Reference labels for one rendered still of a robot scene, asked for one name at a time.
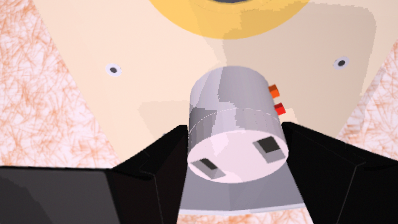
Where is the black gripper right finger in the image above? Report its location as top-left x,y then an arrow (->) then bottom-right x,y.
281,122 -> 398,224

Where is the pale lilac cylinder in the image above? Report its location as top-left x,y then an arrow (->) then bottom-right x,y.
187,65 -> 288,183

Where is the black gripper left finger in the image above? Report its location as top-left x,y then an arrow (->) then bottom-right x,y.
0,125 -> 188,224

